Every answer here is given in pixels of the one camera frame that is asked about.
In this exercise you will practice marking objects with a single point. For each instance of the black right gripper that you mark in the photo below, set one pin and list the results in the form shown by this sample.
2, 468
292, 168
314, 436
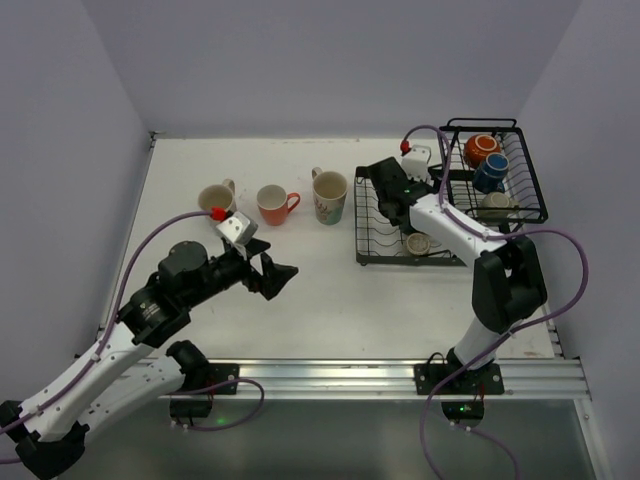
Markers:
385, 185

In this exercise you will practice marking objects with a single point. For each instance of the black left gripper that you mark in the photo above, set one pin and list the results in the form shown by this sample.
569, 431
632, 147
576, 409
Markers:
255, 273

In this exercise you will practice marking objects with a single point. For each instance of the tall floral cream mug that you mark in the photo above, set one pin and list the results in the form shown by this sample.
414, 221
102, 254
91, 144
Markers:
330, 190

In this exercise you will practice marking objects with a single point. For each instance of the orange ceramic mug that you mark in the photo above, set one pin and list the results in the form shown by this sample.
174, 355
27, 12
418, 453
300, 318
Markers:
275, 204

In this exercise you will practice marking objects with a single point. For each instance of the beige ceramic mug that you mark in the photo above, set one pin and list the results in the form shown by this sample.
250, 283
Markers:
221, 195

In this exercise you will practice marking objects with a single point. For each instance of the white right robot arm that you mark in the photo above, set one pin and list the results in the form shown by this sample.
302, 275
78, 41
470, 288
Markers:
507, 281

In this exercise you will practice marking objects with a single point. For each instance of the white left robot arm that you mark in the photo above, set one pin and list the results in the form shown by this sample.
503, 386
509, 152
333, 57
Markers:
51, 427

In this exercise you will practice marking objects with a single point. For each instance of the small beige patterned cup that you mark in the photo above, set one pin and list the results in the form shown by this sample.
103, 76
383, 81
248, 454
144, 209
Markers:
418, 244

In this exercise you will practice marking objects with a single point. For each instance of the orange round mug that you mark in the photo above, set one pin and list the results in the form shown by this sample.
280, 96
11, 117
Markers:
478, 147

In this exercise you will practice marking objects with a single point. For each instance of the blue round mug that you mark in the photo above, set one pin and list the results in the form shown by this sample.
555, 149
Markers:
489, 176

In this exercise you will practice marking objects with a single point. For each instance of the cream round mug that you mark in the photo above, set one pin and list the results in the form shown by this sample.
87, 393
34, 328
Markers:
496, 207

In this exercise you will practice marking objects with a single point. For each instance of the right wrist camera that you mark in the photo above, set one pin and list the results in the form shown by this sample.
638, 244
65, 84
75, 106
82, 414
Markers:
415, 161

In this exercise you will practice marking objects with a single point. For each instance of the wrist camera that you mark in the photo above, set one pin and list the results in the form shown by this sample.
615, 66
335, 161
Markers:
415, 161
233, 227

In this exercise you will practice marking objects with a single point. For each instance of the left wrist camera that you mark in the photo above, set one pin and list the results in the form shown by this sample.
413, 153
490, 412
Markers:
233, 227

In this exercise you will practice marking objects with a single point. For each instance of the black wire dish rack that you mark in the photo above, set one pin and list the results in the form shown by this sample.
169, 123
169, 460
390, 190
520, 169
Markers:
378, 242

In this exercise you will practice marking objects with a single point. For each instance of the aluminium mounting rail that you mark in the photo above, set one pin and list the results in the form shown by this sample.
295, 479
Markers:
303, 379

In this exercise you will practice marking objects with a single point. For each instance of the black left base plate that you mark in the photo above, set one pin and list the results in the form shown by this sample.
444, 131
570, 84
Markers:
208, 375

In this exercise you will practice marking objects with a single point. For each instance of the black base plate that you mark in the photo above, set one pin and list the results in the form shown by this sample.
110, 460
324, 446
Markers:
208, 375
457, 380

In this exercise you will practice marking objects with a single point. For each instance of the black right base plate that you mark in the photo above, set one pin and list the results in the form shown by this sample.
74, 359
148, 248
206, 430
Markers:
457, 380

